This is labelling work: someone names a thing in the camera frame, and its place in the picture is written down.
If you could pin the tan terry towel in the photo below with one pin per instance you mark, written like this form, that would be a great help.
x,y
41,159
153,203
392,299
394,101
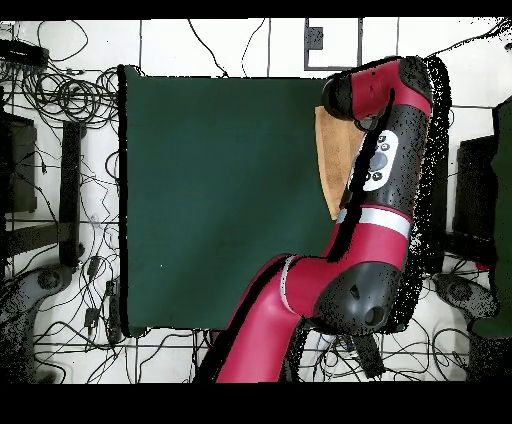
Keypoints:
x,y
334,160

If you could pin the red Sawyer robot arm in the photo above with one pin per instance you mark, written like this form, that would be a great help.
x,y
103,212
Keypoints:
x,y
380,240

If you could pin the dark green table cloth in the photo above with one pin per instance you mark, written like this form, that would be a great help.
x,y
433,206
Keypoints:
x,y
220,200

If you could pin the small grey box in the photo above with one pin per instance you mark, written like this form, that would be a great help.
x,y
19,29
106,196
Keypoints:
x,y
315,38

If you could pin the black metal stand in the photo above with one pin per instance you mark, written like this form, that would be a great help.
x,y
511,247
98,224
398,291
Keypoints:
x,y
70,180

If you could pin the dark boxy object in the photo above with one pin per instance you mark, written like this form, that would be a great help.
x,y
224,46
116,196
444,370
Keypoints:
x,y
474,192
20,168

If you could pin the grey chair base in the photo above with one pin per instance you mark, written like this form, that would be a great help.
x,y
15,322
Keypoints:
x,y
464,292
48,280

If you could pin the black power strip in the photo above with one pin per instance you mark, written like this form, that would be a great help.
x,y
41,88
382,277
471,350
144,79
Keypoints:
x,y
24,54

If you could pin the grey rectangular floor frame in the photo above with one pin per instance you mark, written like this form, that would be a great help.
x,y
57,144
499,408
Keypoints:
x,y
306,48

